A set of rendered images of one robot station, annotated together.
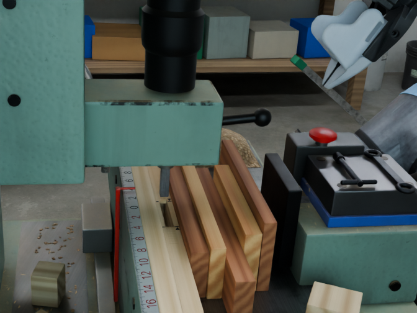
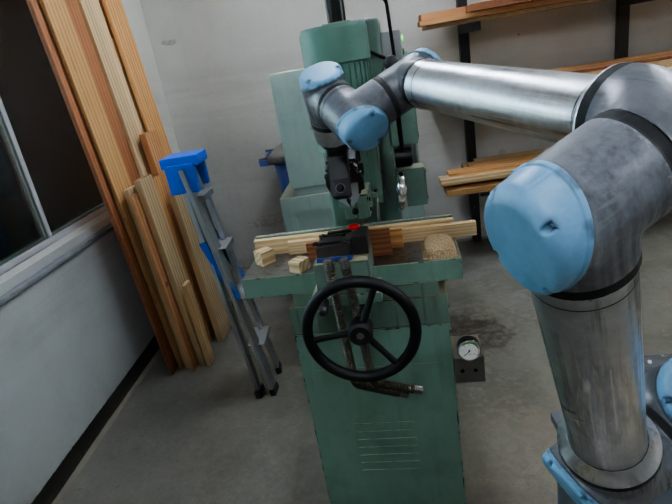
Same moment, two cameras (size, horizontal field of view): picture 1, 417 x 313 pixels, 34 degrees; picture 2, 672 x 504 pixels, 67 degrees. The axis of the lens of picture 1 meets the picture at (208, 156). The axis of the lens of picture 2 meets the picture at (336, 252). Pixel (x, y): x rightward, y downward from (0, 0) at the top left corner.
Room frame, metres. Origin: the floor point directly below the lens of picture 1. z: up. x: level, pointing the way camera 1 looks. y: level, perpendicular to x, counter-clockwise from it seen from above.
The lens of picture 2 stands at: (1.11, -1.30, 1.43)
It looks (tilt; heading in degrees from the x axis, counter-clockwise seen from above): 20 degrees down; 113
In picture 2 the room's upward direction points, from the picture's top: 10 degrees counter-clockwise
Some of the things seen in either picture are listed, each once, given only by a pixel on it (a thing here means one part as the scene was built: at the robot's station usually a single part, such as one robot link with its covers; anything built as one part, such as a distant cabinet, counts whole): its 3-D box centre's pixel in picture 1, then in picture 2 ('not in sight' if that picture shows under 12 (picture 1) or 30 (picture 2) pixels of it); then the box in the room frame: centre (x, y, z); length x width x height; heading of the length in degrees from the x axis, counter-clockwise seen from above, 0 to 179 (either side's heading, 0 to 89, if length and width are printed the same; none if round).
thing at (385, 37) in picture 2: not in sight; (393, 58); (0.71, 0.39, 1.40); 0.10 x 0.06 x 0.16; 103
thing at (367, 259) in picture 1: (339, 234); (345, 268); (0.65, -0.15, 0.92); 0.15 x 0.13 x 0.09; 13
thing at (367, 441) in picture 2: not in sight; (387, 376); (0.62, 0.16, 0.36); 0.58 x 0.45 x 0.71; 103
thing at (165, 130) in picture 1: (147, 128); (359, 203); (0.64, 0.06, 1.03); 0.14 x 0.07 x 0.09; 103
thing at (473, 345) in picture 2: not in sight; (468, 350); (0.95, -0.10, 0.65); 0.06 x 0.04 x 0.08; 13
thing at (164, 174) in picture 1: (164, 174); not in sight; (0.65, 0.04, 0.97); 0.01 x 0.01 x 0.05; 13
